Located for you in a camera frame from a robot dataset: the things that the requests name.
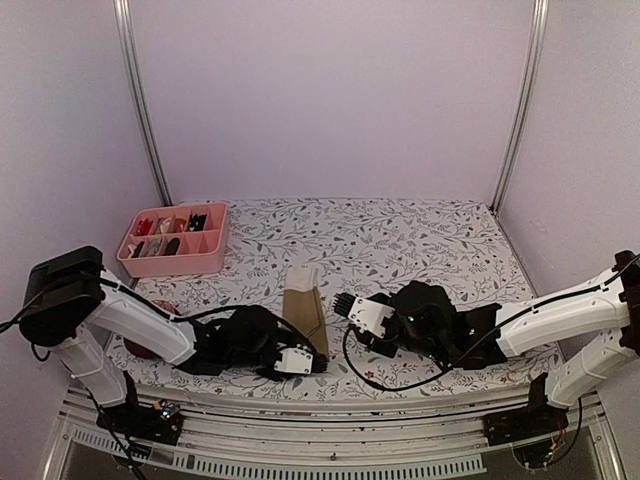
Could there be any aluminium front rail frame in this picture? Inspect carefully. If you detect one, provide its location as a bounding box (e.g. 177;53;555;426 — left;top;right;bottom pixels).
36;385;633;479

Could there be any pink divided organizer box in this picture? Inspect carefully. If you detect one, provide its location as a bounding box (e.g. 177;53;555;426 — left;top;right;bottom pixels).
116;203;229;278

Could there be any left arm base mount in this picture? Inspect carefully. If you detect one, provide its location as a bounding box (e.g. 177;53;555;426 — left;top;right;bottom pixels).
96;372;184;446

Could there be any left aluminium corner post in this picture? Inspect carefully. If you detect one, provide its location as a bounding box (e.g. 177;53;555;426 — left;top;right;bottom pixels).
113;0;173;206

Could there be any tan beige underwear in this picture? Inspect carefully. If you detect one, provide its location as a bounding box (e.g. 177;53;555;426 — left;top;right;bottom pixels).
282;266;330;360

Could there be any aluminium corner post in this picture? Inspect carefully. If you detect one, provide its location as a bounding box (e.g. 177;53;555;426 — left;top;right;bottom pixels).
113;0;173;206
490;0;549;216

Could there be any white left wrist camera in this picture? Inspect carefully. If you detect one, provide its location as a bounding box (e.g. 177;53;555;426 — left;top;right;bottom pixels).
274;347;328;375

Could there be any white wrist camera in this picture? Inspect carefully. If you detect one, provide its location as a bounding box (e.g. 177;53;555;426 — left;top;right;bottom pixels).
333;293;395;338
274;347;328;375

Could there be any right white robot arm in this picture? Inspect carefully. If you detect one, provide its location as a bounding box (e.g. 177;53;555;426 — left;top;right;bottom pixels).
335;251;639;436

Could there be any black rolled cloth in box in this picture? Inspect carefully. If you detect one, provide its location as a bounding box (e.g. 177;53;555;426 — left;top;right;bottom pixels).
163;237;180;256

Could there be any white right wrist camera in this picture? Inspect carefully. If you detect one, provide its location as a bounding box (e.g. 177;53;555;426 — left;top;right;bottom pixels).
333;293;395;338

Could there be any floral patterned table cloth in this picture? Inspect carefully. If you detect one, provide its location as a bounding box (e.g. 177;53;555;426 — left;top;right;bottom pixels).
107;199;562;402

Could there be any red rolled cloth in box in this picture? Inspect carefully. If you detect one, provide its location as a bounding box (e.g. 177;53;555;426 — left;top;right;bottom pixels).
132;218;153;237

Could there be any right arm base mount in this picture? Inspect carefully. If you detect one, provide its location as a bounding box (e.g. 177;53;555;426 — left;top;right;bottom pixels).
482;373;568;446

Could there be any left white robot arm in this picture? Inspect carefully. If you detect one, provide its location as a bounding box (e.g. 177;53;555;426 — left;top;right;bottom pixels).
19;246;313;434

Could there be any red patterned bowl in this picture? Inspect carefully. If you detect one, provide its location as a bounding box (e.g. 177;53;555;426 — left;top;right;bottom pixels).
123;299;178;360

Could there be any right aluminium corner post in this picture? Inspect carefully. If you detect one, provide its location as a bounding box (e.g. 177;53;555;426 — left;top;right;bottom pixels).
490;0;549;216

